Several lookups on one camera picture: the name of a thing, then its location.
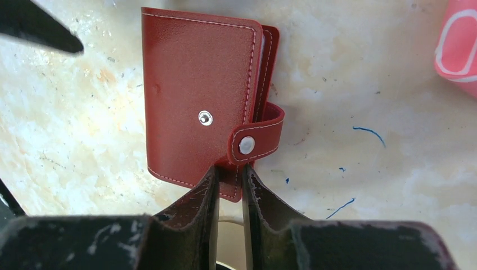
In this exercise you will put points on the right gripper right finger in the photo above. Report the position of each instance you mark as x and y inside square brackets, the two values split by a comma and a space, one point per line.
[279, 237]

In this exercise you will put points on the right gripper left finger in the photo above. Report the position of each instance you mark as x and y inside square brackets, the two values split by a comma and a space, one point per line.
[181, 236]

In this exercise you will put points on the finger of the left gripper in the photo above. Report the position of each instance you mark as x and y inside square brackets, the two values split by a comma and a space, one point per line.
[27, 21]

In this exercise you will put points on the red card holder wallet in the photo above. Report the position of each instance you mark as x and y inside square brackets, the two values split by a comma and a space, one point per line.
[206, 81]

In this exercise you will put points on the beige oval card tray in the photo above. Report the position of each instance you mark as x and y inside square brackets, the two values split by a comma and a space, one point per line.
[231, 251]

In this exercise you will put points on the pink and white cloth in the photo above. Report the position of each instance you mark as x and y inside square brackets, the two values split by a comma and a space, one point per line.
[455, 53]

